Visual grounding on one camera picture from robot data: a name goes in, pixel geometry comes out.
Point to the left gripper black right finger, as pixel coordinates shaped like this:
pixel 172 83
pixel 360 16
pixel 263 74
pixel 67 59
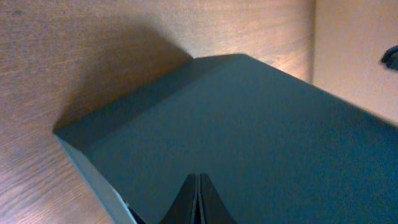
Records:
pixel 211 208

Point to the black box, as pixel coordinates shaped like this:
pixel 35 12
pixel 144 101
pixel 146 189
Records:
pixel 277 149

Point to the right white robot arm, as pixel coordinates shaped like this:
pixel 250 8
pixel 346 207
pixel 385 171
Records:
pixel 390 58

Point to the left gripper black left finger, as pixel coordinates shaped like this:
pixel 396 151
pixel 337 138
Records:
pixel 183 209

